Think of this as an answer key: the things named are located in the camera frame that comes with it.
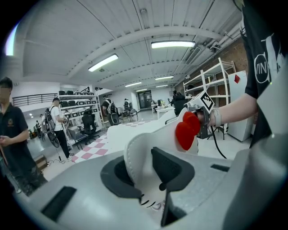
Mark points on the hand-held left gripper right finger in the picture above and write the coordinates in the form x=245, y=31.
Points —
x=207, y=191

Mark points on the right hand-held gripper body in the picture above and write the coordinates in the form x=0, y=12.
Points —
x=205, y=101

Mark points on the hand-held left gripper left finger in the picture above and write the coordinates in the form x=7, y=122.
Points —
x=90, y=202

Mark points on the white plush toy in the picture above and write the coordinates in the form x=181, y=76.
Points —
x=157, y=139

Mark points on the person's right forearm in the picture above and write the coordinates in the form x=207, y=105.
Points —
x=236, y=110

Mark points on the white wristband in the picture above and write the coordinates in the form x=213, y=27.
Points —
x=217, y=116

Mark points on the white cabinet red diamond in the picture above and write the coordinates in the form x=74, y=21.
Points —
x=238, y=107

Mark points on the white metal rack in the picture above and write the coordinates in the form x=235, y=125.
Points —
x=221, y=67

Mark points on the white desk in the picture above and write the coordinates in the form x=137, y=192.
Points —
x=165, y=110

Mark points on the ceiling light tube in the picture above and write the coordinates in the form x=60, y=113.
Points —
x=173, y=44
x=164, y=78
x=133, y=84
x=103, y=63

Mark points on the pink checkered cloth table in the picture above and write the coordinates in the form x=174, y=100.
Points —
x=99, y=146

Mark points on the dark glass door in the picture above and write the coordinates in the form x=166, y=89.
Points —
x=144, y=98

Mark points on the wooden step platform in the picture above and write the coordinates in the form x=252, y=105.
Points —
x=41, y=161

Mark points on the grey chair blue seat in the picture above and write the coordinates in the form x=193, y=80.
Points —
x=76, y=132

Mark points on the grey metal-leg chair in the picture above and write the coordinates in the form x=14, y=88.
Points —
x=133, y=113

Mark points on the black equipment pack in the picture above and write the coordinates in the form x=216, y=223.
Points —
x=51, y=132
x=114, y=116

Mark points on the black office chair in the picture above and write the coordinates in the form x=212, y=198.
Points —
x=88, y=121

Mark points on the person's black printed t-shirt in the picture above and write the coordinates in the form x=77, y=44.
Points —
x=258, y=33

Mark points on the white storage shelf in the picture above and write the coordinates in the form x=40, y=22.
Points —
x=78, y=97

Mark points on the black railing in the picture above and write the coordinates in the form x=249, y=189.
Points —
x=33, y=98

